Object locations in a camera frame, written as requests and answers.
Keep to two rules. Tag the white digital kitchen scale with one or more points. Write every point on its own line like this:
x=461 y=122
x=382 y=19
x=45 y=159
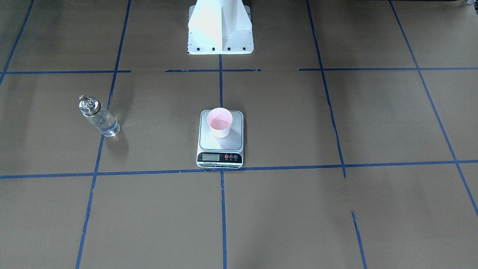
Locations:
x=225 y=152

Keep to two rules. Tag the glass sauce bottle steel cap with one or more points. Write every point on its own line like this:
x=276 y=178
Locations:
x=97 y=114

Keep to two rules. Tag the pink paper cup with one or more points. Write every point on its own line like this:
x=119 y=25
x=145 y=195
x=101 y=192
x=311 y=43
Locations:
x=220 y=121

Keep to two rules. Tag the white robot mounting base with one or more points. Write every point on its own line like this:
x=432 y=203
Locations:
x=220 y=27

